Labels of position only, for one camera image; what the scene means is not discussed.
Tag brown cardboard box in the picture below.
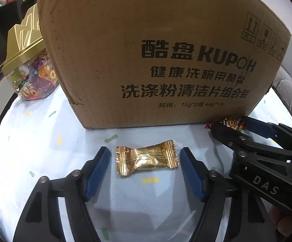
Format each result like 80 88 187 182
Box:
36 0 292 129

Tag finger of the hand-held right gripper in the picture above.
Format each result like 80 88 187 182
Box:
240 116 292 152
210 123 254 155

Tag gold lid candy jar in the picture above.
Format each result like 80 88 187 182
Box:
2 4 59 102

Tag small gold snack packet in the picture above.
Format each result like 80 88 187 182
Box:
114 139 181 177

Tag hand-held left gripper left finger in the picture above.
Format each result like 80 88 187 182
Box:
14 146 110 242

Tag person's right hand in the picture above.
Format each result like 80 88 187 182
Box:
270 203 292 242

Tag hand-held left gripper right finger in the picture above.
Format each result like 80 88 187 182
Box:
180 147 275 242

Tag red gold candy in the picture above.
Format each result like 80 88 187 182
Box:
205 117 248 131

